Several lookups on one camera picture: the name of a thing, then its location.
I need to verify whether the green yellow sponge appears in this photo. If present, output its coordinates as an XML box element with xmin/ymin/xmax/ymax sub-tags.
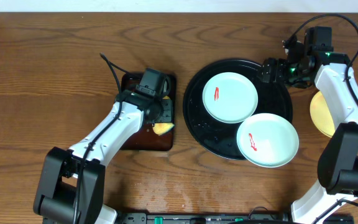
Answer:
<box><xmin>152</xmin><ymin>108</ymin><xmax>175</xmax><ymax>136</ymax></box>

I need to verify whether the yellow plate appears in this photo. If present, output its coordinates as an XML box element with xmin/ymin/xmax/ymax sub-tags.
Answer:
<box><xmin>310</xmin><ymin>91</ymin><xmax>335</xmax><ymax>138</ymax></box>

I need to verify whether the light green plate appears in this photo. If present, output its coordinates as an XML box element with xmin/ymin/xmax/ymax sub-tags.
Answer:
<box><xmin>236</xmin><ymin>113</ymin><xmax>300</xmax><ymax>168</ymax></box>
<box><xmin>202</xmin><ymin>72</ymin><xmax>258</xmax><ymax>124</ymax></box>

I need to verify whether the light green plate front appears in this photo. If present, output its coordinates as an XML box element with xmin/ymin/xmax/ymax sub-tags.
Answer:
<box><xmin>236</xmin><ymin>113</ymin><xmax>300</xmax><ymax>168</ymax></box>

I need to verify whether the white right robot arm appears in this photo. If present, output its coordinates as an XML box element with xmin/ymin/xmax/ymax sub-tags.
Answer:
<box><xmin>259</xmin><ymin>41</ymin><xmax>358</xmax><ymax>223</ymax></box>

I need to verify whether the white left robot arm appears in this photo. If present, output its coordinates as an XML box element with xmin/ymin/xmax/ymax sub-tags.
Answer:
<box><xmin>33</xmin><ymin>91</ymin><xmax>173</xmax><ymax>223</ymax></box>

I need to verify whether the rectangular black water tray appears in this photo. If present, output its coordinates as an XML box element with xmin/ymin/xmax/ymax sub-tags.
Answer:
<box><xmin>121</xmin><ymin>73</ymin><xmax>175</xmax><ymax>151</ymax></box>

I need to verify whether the round black tray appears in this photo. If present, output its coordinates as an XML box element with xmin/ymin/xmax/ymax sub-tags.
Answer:
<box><xmin>183</xmin><ymin>58</ymin><xmax>293</xmax><ymax>161</ymax></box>

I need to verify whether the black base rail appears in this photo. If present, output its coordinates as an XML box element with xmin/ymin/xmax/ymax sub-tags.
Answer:
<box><xmin>114</xmin><ymin>212</ymin><xmax>293</xmax><ymax>224</ymax></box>

